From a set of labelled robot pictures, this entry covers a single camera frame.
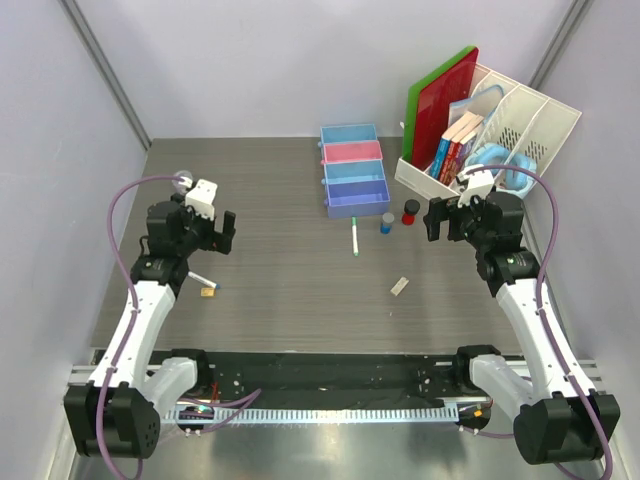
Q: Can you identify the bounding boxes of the beige eraser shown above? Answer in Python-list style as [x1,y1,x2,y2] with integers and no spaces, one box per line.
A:
[390,277,409,296]

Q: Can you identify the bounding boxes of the pink drawer box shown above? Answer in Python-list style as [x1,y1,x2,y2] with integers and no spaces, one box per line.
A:
[321,140,383,164]

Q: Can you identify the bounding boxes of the white desk file organizer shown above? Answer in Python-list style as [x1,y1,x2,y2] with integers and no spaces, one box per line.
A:
[395,50,581,199]

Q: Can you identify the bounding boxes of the perforated cable duct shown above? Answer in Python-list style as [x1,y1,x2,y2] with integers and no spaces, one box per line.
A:
[161,403,459,426]

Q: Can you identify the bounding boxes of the blue capped white marker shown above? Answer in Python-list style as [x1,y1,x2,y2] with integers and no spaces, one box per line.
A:
[188,271,220,290]

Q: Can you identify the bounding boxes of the purple drawer box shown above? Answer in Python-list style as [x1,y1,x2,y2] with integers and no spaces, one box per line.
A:
[325,180,390,219]

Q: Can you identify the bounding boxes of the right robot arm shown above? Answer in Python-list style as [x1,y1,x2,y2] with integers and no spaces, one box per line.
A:
[424,192,620,465]

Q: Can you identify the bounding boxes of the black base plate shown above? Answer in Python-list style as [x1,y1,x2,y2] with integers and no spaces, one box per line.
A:
[195,351,487,410]

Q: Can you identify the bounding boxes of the red board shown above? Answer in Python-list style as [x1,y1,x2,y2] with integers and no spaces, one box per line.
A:
[411,48,480,172]

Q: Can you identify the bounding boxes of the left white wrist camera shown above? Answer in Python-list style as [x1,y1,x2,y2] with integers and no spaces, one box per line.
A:
[185,179,218,221]

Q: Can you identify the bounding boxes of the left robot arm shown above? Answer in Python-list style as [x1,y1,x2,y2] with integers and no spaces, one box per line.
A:
[64,180,235,459]

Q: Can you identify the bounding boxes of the blue glue bottle grey cap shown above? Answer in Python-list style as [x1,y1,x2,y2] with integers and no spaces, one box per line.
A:
[380,212,395,234]

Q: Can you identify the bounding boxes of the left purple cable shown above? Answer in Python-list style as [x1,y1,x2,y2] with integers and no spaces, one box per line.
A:
[97,172,189,480]

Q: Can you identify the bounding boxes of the green capped white marker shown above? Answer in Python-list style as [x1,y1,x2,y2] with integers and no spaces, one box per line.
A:
[351,216,360,257]

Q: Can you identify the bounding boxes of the red blue book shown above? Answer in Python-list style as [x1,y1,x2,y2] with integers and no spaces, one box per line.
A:
[428,112,476,180]

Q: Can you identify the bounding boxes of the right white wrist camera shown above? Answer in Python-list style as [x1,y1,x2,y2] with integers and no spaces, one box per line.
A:
[456,165,495,208]

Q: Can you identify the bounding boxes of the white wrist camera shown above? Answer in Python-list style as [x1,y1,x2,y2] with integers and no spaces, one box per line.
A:
[456,165,495,208]
[185,179,218,221]

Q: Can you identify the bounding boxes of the green board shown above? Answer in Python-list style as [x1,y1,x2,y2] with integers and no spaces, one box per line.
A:
[402,45,476,164]

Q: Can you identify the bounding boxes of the light blue drawer box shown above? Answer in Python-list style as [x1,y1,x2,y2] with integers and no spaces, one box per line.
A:
[318,123,378,148]
[321,160,386,186]

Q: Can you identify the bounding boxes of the blue rimmed clear folder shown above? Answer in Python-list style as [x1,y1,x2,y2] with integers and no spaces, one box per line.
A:
[448,84,505,126]

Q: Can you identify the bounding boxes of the blue headphones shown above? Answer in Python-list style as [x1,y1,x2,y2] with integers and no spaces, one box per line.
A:
[465,143,537,199]

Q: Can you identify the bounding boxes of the red glue bottle black cap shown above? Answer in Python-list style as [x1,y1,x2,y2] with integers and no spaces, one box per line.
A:
[401,199,420,226]

